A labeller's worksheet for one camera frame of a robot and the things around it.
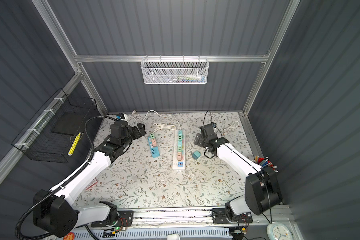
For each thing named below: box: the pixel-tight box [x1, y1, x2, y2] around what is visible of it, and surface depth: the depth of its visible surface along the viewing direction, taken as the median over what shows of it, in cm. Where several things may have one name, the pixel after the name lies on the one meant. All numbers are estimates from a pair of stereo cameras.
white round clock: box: [266, 222, 293, 240], surface depth 69 cm
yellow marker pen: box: [67, 132, 82, 156], surface depth 71 cm
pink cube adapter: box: [177, 151, 182, 161], surface depth 91 cm
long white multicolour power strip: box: [172, 129, 186, 170], surface depth 93 cm
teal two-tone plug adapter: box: [191, 151, 201, 160], surface depth 97 cm
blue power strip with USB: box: [148, 136, 160, 158], surface depth 98 cm
